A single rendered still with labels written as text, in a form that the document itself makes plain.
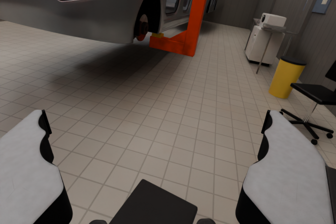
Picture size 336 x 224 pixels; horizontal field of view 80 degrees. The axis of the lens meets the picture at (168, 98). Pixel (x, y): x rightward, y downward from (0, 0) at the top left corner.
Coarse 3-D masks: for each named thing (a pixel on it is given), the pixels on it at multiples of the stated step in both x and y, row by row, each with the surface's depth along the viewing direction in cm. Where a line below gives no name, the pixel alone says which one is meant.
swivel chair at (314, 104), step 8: (328, 72) 248; (296, 88) 243; (304, 88) 238; (312, 88) 242; (320, 88) 247; (312, 96) 222; (320, 96) 222; (328, 96) 226; (312, 104) 244; (320, 104) 215; (328, 104) 216; (280, 112) 281; (288, 112) 272; (288, 120) 252; (296, 120) 256; (304, 120) 254; (320, 128) 250; (328, 136) 250
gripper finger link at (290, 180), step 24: (264, 120) 12; (264, 144) 9; (288, 144) 9; (312, 144) 9; (264, 168) 8; (288, 168) 8; (312, 168) 8; (240, 192) 7; (264, 192) 7; (288, 192) 7; (312, 192) 7; (240, 216) 7; (264, 216) 6; (288, 216) 6; (312, 216) 6
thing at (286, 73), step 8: (280, 56) 333; (288, 56) 340; (280, 64) 327; (288, 64) 315; (296, 64) 310; (304, 64) 311; (280, 72) 327; (288, 72) 319; (296, 72) 316; (272, 80) 346; (280, 80) 330; (288, 80) 324; (296, 80) 327; (272, 88) 344; (280, 88) 334; (288, 88) 331; (280, 96) 339
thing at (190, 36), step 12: (192, 0) 259; (204, 0) 255; (192, 12) 265; (192, 24) 271; (156, 36) 293; (180, 36) 284; (192, 36) 278; (168, 48) 295; (180, 48) 289; (192, 48) 284
